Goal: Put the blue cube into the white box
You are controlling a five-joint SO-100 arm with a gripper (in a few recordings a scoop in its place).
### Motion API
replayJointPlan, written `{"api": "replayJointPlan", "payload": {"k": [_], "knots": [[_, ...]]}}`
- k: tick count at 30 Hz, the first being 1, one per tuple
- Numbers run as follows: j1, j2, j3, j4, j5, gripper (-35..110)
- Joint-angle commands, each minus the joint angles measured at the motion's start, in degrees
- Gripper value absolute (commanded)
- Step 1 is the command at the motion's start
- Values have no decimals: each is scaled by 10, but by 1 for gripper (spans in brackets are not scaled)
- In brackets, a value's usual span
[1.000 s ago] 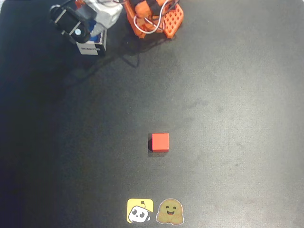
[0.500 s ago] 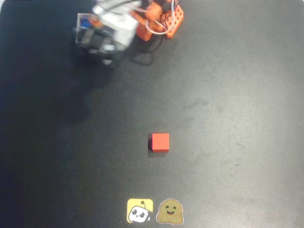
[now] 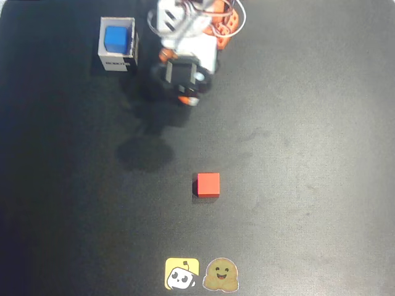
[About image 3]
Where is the blue cube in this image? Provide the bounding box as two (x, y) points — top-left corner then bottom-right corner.
(104, 26), (130, 53)

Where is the white cardboard box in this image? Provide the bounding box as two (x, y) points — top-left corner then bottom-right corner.
(98, 17), (139, 73)

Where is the red cube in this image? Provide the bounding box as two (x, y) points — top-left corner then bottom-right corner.
(193, 172), (221, 199)

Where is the black webcam on gripper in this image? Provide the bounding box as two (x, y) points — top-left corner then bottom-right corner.
(151, 57), (214, 99)

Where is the black table mat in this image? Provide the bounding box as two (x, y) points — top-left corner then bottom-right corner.
(0, 0), (395, 296)

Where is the yellow robot face sticker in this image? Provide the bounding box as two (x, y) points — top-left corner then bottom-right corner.
(164, 257), (200, 290)

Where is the hugging face emoji sticker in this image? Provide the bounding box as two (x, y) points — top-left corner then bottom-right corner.
(202, 257), (240, 292)

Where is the black camera cable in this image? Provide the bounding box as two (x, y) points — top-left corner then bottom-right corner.
(172, 9), (217, 59)

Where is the thin looped servo wire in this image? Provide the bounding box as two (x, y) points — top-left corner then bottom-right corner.
(147, 7), (173, 39)

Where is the white servo cable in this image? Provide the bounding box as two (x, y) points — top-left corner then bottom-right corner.
(212, 0), (247, 39)

